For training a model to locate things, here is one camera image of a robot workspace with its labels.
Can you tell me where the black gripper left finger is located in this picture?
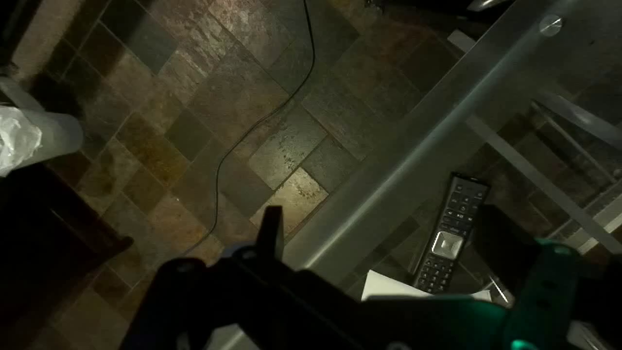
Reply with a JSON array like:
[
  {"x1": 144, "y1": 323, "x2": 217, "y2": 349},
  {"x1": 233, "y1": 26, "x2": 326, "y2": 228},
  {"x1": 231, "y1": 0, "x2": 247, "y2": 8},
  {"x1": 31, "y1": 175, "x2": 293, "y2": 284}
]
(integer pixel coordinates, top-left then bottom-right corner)
[{"x1": 254, "y1": 207, "x2": 284, "y2": 261}]

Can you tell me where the black remote control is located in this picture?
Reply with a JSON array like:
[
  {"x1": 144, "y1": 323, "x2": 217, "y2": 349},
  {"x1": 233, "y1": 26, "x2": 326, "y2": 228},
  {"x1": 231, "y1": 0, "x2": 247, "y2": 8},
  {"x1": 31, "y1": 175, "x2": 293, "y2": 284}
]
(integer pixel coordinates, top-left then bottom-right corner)
[{"x1": 414, "y1": 175, "x2": 490, "y2": 294}]

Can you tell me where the white paper napkin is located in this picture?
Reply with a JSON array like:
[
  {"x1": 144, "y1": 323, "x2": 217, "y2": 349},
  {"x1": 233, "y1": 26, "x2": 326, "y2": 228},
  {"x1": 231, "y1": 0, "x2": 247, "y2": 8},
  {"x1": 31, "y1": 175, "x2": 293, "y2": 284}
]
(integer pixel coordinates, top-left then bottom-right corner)
[{"x1": 359, "y1": 269, "x2": 493, "y2": 304}]

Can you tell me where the black floor cable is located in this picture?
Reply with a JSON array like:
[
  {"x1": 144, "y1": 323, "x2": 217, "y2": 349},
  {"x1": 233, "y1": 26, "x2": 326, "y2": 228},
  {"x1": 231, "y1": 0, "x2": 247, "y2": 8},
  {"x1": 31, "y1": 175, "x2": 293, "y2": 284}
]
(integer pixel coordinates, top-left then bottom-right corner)
[{"x1": 186, "y1": 0, "x2": 319, "y2": 257}]

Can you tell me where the white trash bin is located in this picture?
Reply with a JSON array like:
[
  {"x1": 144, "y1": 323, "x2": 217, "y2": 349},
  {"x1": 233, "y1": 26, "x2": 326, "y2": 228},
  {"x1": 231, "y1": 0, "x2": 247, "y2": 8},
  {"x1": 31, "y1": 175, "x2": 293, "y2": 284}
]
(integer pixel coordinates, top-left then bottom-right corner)
[{"x1": 0, "y1": 78, "x2": 83, "y2": 177}]

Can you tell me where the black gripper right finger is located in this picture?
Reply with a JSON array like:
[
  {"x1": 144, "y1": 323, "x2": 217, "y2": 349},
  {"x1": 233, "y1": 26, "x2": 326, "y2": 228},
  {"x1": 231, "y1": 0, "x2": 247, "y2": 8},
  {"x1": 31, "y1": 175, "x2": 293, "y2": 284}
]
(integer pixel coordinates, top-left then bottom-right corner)
[{"x1": 476, "y1": 205, "x2": 540, "y2": 294}]

